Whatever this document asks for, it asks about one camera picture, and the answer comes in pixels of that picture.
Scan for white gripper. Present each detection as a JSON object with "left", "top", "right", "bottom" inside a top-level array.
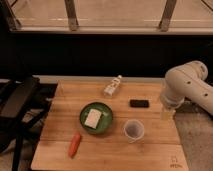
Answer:
[{"left": 160, "top": 89, "right": 184, "bottom": 120}]

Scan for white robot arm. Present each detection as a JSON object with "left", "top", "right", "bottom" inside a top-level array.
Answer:
[{"left": 160, "top": 61, "right": 213, "bottom": 118}]

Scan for ceramic cup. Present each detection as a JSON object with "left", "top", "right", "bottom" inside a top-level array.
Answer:
[{"left": 123, "top": 119, "right": 145, "bottom": 143}]

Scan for black rectangular block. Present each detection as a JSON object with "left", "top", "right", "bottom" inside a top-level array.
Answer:
[{"left": 130, "top": 99, "right": 149, "bottom": 108}]

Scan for wooden cutting board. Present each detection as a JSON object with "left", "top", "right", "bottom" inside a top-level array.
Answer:
[{"left": 31, "top": 81, "right": 188, "bottom": 171}]

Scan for white toy bottle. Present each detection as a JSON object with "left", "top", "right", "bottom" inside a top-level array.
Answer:
[{"left": 104, "top": 75, "right": 122, "bottom": 96}]

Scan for green bowl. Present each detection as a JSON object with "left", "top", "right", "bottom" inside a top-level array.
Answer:
[{"left": 79, "top": 102, "right": 113, "bottom": 134}]

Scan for orange carrot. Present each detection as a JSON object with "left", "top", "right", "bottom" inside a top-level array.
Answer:
[{"left": 68, "top": 132, "right": 81, "bottom": 157}]

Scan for black chair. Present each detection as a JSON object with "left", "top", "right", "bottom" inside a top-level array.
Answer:
[{"left": 0, "top": 76, "right": 56, "bottom": 171}]

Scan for metal window frame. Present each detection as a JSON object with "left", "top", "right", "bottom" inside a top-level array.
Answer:
[{"left": 0, "top": 0, "right": 213, "bottom": 35}]

